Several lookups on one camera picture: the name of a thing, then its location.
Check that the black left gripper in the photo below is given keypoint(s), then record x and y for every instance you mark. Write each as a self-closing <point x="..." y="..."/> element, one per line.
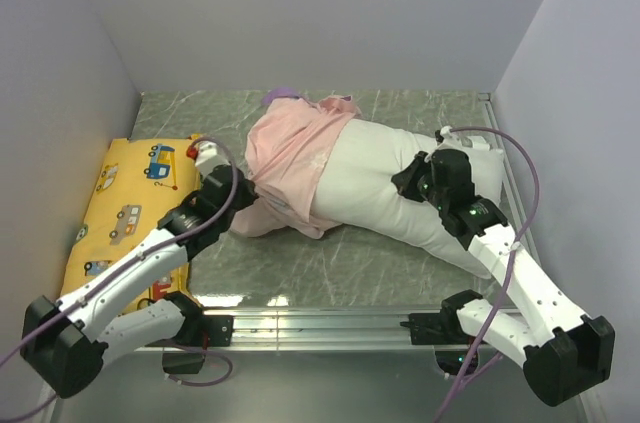
<point x="248" y="194"/>

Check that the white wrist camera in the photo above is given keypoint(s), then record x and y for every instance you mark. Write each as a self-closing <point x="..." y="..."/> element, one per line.
<point x="206" y="156"/>
<point x="447" y="138"/>

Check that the aluminium right side rail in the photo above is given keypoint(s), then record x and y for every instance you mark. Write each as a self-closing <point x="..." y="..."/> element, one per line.
<point x="513" y="204"/>

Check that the white pillow insert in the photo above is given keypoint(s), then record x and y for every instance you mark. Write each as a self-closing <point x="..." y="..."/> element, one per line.
<point x="355" y="188"/>

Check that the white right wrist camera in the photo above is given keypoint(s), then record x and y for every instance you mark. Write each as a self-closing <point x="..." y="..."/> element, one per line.
<point x="447" y="138"/>

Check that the yellow cartoon car pillow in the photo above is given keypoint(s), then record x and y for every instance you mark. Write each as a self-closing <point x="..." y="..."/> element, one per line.
<point x="139" y="182"/>

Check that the aluminium rail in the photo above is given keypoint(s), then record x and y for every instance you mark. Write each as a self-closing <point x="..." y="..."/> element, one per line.
<point x="513" y="204"/>
<point x="284" y="365"/>

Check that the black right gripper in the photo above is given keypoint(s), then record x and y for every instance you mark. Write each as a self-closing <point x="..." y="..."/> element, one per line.
<point x="406" y="180"/>

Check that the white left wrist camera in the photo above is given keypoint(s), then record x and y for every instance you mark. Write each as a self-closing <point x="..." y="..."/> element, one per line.
<point x="206" y="156"/>

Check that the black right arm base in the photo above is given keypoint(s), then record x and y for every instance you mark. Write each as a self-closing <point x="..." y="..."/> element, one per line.
<point x="443" y="331"/>

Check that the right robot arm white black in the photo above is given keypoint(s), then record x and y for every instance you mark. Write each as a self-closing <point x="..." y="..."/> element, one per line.
<point x="561" y="350"/>

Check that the aluminium front rail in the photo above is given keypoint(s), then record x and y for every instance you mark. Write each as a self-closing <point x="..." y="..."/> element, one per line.
<point x="284" y="365"/>

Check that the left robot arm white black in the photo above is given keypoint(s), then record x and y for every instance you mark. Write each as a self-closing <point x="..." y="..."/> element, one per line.
<point x="69" y="341"/>

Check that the pink pillowcase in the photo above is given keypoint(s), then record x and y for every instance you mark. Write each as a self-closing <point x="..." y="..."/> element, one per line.
<point x="287" y="150"/>

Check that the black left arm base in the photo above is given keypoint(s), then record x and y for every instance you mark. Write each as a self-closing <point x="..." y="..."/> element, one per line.
<point x="194" y="344"/>

